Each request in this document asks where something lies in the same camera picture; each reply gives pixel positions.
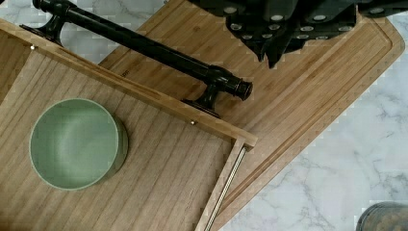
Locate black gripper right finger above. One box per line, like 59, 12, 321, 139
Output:
265, 5, 357, 68

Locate green ceramic bowl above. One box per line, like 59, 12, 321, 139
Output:
29, 98, 129, 191

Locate dark glass jar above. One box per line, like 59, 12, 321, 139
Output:
355, 201, 408, 231

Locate bamboo cutting board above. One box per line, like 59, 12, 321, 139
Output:
98, 0, 406, 231

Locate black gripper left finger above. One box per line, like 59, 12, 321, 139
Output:
226, 14, 279, 62

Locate wooden drawer with black handle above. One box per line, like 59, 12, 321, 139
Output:
0, 0, 259, 231

